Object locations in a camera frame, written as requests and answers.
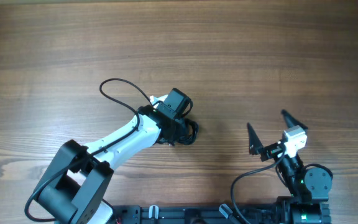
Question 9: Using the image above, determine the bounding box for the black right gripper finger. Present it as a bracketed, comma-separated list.
[281, 110, 308, 130]
[247, 123, 264, 155]

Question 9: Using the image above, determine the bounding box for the thick black USB cable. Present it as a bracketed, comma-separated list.
[175, 118, 200, 146]

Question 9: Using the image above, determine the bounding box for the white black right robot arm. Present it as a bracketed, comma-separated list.
[243, 110, 333, 224]

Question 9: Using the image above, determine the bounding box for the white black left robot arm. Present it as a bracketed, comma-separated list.
[29, 88, 196, 223]

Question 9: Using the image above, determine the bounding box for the black right camera cable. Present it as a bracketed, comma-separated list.
[230, 141, 287, 224]

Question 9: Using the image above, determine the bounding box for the black camera cable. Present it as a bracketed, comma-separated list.
[230, 141, 287, 224]
[24, 78, 155, 222]

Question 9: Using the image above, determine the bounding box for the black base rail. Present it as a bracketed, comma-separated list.
[108, 204, 291, 224]

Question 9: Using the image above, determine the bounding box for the black left camera cable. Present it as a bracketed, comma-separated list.
[24, 78, 155, 222]

